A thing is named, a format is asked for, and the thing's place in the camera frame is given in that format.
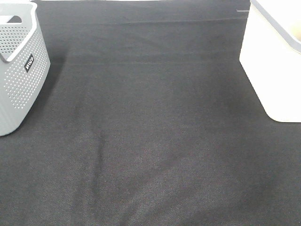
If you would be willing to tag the white plastic storage basket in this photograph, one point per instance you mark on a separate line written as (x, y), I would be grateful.
(271, 56)

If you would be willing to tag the black fabric table cover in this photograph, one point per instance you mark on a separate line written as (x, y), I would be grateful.
(147, 118)

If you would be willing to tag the grey perforated plastic basket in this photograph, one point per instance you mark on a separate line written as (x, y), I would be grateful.
(24, 63)

